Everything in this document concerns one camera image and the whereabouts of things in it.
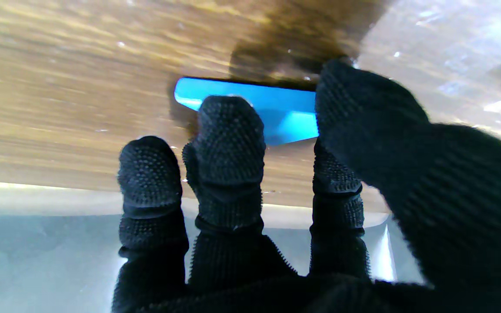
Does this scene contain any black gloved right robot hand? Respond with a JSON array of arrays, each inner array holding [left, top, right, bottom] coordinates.
[[111, 59, 501, 313]]

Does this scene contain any small blue triangle piece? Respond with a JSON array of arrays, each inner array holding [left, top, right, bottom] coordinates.
[[174, 77, 319, 146]]

